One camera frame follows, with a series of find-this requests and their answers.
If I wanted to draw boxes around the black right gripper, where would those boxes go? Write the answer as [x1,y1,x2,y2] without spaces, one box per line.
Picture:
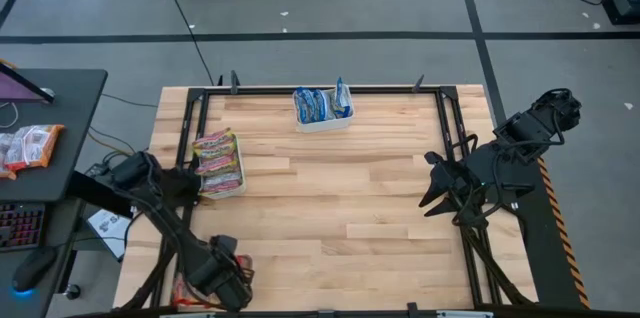
[418,151,489,227]

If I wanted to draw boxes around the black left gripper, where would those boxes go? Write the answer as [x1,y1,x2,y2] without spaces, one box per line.
[199,252,254,312]

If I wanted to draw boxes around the blue ramen noodle pack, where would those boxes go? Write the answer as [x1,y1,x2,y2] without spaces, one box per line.
[332,76,353,119]
[312,88,335,122]
[293,86,315,124]

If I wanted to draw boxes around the black hazard-striped floor platform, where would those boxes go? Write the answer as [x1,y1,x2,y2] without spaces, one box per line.
[497,130,591,310]

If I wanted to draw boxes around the white printed paper sheet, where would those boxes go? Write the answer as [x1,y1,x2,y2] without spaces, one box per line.
[85,207,132,263]

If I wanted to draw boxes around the black power strip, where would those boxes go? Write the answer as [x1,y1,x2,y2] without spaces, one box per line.
[84,162,114,179]

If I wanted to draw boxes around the black computer mouse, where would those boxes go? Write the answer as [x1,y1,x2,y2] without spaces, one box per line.
[10,245,57,293]

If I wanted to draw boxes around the black backlit keyboard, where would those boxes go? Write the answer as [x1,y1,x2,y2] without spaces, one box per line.
[0,201,47,253]

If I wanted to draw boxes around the black side desk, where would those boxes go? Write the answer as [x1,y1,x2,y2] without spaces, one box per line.
[0,68,134,318]

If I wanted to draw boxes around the orange ramen noodle pack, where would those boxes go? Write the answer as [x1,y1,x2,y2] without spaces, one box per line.
[3,124,66,173]
[0,132,17,182]

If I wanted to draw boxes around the black equipment box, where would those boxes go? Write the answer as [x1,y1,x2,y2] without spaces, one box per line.
[602,0,640,26]

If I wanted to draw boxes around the computer monitor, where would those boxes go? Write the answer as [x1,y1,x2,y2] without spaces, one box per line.
[0,60,55,105]

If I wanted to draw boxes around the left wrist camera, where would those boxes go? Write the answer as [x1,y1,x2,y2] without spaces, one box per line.
[209,234,240,257]

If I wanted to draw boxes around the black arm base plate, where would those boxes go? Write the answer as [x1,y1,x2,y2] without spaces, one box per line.
[130,167,204,209]
[449,163,536,205]

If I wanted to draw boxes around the yellow floor cable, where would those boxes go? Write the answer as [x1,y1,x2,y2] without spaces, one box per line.
[87,125,151,159]

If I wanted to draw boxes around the black aluminium table frame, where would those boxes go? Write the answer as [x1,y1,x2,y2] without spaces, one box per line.
[117,84,539,318]

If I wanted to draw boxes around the long black floor cable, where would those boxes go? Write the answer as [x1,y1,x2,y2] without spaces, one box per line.
[157,0,216,87]

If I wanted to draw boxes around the white desk cable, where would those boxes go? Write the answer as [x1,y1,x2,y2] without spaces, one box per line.
[0,101,19,130]

